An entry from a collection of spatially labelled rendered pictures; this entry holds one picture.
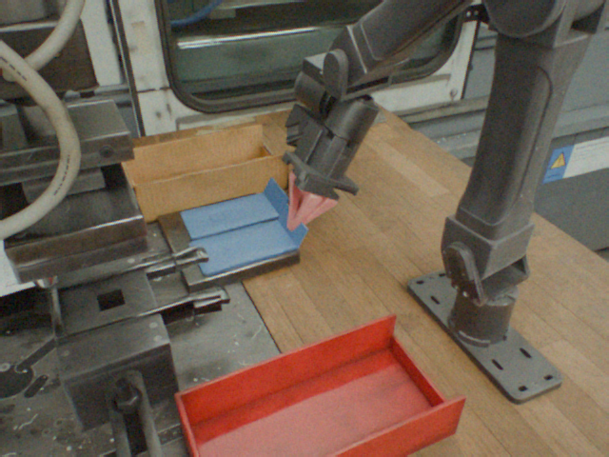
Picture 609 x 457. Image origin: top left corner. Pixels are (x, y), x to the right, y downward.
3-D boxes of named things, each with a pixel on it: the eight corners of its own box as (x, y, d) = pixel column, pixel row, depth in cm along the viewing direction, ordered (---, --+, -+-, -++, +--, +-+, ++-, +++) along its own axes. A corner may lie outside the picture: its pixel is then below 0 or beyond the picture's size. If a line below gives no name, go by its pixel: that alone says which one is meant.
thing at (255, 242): (307, 246, 75) (308, 228, 73) (203, 275, 70) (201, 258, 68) (288, 219, 80) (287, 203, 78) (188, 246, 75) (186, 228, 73)
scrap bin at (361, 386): (456, 434, 54) (467, 397, 51) (218, 548, 46) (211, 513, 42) (389, 347, 63) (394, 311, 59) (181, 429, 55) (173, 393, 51)
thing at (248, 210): (290, 214, 81) (289, 198, 79) (192, 240, 76) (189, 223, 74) (272, 191, 86) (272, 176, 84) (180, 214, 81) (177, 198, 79)
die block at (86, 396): (181, 395, 58) (171, 348, 53) (81, 433, 55) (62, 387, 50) (142, 281, 72) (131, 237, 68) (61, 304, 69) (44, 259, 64)
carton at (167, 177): (289, 193, 91) (288, 152, 86) (142, 230, 83) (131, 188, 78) (261, 159, 100) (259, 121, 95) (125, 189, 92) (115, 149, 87)
